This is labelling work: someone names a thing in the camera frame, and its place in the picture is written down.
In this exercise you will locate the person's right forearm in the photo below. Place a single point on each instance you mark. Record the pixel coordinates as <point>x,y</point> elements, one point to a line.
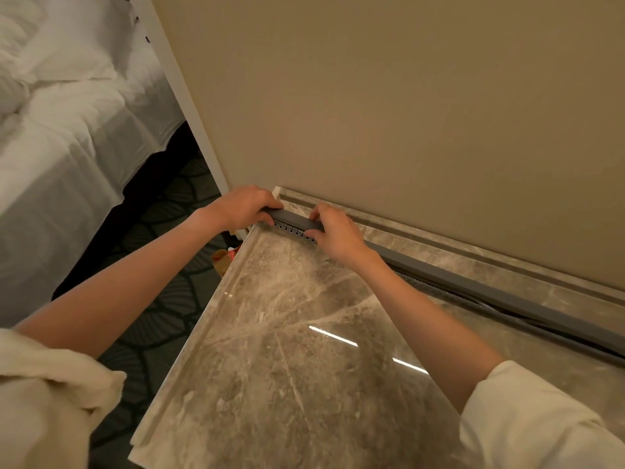
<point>425,327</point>

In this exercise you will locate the cream long-sleeved top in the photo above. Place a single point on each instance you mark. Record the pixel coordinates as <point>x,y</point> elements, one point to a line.
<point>44,405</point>

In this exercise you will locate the orange snack packet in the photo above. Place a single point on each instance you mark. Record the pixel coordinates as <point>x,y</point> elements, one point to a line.
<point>223,261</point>

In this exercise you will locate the person's left forearm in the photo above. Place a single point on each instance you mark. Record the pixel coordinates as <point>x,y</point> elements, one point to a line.
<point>127,283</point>

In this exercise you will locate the person's right thumb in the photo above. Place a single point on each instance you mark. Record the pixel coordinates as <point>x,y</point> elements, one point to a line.
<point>312,234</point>

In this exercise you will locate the person's left hand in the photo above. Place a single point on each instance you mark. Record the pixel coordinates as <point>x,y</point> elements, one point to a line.
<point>239,206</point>

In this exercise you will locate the white wall corner trim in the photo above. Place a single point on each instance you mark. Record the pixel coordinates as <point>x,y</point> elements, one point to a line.
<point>185,97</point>

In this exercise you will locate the white pillow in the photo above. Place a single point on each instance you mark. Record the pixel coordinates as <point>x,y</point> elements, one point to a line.
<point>78,38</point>

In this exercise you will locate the person's left fingers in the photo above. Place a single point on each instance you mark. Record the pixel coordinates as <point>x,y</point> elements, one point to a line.
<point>271,202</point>

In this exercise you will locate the person's right hand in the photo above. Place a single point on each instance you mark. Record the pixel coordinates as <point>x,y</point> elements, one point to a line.
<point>342,236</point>

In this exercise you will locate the bed with white sheets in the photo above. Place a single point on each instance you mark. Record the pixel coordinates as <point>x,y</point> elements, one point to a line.
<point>63,156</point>

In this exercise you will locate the long grey socket rail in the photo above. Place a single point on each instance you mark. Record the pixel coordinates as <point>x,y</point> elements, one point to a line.
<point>468,288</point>

